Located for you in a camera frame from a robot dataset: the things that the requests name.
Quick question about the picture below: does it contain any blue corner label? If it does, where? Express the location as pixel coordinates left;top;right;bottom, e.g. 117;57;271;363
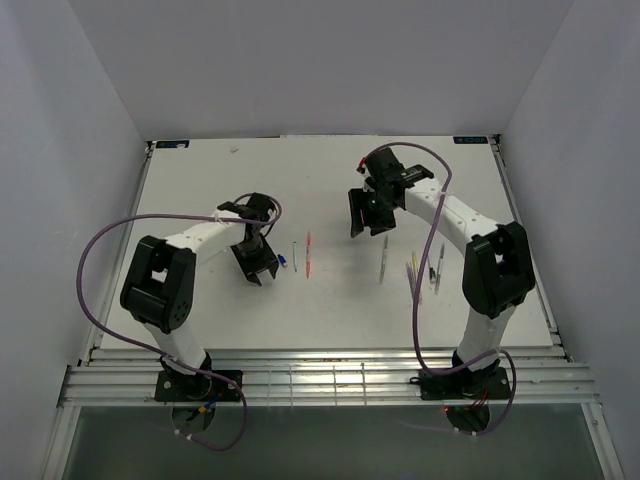
155;140;190;149
453;136;489;145

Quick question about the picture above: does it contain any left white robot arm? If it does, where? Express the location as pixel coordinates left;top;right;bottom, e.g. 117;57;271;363
120;192;282;400

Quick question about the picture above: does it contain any right blue corner label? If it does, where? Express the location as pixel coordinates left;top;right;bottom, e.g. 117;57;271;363
453;136;489;145

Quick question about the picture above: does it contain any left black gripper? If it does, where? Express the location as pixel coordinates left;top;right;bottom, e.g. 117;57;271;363
230;234;279;285

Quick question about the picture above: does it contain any yellow pen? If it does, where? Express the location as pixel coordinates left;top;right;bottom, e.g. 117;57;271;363
410;251;422;302

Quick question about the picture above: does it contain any red pen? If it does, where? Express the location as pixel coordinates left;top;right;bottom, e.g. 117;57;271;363
305;231;313;280

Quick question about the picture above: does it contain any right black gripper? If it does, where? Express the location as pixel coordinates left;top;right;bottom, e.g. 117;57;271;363
349;186;398;238

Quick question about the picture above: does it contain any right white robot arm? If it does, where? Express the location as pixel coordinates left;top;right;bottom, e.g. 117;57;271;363
348;143;535;399

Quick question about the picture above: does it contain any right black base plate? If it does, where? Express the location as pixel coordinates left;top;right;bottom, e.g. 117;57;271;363
409;367;511;401

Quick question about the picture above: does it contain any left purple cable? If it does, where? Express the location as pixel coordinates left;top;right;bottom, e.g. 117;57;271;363
75;193;283;453

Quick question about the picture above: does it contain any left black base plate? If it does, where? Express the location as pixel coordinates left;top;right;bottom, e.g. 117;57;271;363
153;370;240;403

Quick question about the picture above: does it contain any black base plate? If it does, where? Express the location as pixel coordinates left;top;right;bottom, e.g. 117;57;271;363
153;370;240;403
409;367;511;401

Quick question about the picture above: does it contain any aluminium rail frame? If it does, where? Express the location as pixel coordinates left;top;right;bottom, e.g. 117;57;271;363
58;345;600;407

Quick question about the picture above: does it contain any grey silver pen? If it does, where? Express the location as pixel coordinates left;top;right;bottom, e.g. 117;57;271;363
378;234;389;285

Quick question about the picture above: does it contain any blue capped white pen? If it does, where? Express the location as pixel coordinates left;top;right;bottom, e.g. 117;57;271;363
291;241;299;273

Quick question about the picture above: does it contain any left blue corner label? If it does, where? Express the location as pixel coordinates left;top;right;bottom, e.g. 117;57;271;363
155;140;190;149

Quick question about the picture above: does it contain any black tipped pen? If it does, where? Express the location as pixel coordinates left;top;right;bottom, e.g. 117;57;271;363
426;257;436;285

